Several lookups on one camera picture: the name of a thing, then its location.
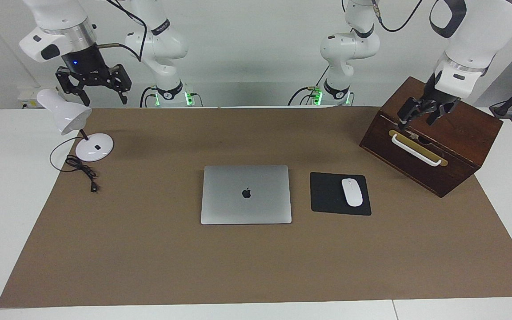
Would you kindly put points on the white desk lamp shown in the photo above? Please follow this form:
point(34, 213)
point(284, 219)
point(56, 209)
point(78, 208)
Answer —
point(67, 115)

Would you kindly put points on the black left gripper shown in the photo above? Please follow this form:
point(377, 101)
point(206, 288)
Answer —
point(438, 95)

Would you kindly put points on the white wall power socket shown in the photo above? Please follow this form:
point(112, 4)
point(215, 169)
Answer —
point(27, 95)

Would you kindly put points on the black mouse pad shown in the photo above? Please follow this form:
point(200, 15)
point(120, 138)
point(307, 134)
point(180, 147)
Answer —
point(327, 195)

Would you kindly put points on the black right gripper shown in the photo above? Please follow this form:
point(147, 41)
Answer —
point(85, 62)

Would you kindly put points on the white computer mouse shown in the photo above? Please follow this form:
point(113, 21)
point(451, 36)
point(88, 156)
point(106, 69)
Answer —
point(352, 192)

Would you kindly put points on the silver grey laptop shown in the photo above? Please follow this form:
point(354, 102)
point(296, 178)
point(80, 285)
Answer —
point(246, 195)

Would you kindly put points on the dark brown wooden box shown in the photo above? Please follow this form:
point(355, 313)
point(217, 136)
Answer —
point(442, 120)

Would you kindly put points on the brown table mat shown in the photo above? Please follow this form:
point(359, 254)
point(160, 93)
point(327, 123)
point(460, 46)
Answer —
point(238, 266)

